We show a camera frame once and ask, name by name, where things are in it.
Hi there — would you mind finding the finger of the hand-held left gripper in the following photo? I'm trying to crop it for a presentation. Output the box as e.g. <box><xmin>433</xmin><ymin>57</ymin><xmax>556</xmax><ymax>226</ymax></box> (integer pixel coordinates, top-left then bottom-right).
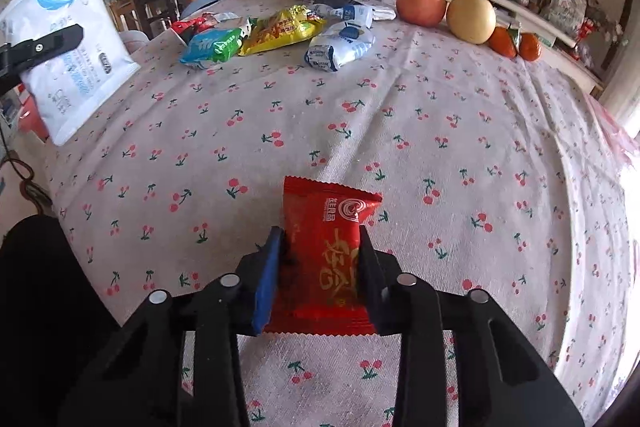
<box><xmin>0</xmin><ymin>24</ymin><xmax>85</xmax><ymax>80</ymax></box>

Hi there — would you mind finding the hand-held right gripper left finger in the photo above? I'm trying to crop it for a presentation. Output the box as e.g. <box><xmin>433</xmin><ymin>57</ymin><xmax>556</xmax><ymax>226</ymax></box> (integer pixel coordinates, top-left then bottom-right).
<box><xmin>57</xmin><ymin>226</ymin><xmax>288</xmax><ymax>427</ymax></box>

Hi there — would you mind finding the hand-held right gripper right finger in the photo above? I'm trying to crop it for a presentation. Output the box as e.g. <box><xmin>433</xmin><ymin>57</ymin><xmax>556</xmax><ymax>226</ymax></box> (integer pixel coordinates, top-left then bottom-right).
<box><xmin>357</xmin><ymin>226</ymin><xmax>586</xmax><ymax>427</ymax></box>

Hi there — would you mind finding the white pouch with blue feather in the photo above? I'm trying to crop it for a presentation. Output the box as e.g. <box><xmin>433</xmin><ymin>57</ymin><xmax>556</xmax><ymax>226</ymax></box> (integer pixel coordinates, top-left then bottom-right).
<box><xmin>0</xmin><ymin>0</ymin><xmax>142</xmax><ymax>146</ymax></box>

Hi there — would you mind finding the red snack packet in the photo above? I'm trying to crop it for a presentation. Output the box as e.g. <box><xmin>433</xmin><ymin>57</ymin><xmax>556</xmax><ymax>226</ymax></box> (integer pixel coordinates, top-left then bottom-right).
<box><xmin>262</xmin><ymin>176</ymin><xmax>383</xmax><ymax>337</ymax></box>

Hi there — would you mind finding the red and white packet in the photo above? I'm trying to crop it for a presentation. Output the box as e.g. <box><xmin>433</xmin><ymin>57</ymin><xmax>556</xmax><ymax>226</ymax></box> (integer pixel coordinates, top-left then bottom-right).
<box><xmin>170</xmin><ymin>13</ymin><xmax>241</xmax><ymax>45</ymax></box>

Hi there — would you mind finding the green snack packet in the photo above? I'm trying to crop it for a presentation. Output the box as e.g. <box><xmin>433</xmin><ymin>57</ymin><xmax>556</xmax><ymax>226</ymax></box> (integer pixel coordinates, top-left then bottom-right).
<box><xmin>179</xmin><ymin>27</ymin><xmax>246</xmax><ymax>68</ymax></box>

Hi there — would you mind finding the yellow snack packet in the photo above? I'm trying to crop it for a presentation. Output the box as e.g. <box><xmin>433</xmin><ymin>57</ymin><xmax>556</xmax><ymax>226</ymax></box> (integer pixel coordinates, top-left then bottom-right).
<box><xmin>239</xmin><ymin>4</ymin><xmax>327</xmax><ymax>56</ymax></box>

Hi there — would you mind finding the tangerine with green leaf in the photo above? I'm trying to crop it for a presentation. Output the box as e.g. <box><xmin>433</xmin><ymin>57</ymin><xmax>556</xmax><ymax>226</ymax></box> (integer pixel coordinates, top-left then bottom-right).
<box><xmin>487</xmin><ymin>24</ymin><xmax>521</xmax><ymax>58</ymax></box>

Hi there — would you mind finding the large yellow pear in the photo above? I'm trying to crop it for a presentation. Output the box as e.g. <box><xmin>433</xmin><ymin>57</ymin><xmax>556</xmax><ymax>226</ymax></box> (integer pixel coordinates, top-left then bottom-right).
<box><xmin>446</xmin><ymin>0</ymin><xmax>497</xmax><ymax>45</ymax></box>

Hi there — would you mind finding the red apple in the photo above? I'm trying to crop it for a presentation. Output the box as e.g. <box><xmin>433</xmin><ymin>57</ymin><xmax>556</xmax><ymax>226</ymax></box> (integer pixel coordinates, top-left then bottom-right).
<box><xmin>396</xmin><ymin>0</ymin><xmax>447</xmax><ymax>28</ymax></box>

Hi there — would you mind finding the plain orange tangerine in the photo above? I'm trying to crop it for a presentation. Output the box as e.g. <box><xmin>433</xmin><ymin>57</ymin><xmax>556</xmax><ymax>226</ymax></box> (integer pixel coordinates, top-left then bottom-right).
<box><xmin>517</xmin><ymin>33</ymin><xmax>543</xmax><ymax>62</ymax></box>

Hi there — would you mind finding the filled clear plastic bag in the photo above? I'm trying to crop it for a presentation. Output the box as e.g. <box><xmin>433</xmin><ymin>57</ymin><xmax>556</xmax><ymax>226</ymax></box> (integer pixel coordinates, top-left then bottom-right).
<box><xmin>542</xmin><ymin>0</ymin><xmax>588</xmax><ymax>25</ymax></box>

